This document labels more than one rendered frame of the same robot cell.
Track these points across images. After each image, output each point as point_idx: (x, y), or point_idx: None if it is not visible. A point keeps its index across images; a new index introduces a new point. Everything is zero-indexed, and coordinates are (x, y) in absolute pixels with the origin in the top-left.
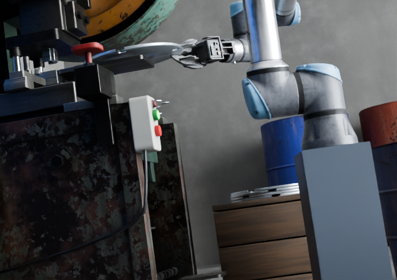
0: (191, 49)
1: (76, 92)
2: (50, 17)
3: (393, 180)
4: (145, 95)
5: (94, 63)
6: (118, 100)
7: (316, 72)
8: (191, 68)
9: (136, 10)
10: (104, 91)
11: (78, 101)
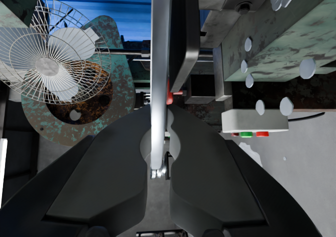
0: (120, 225)
1: (205, 46)
2: None
3: None
4: (222, 130)
5: (182, 95)
6: (221, 100)
7: None
8: (278, 196)
9: None
10: (207, 102)
11: (215, 46)
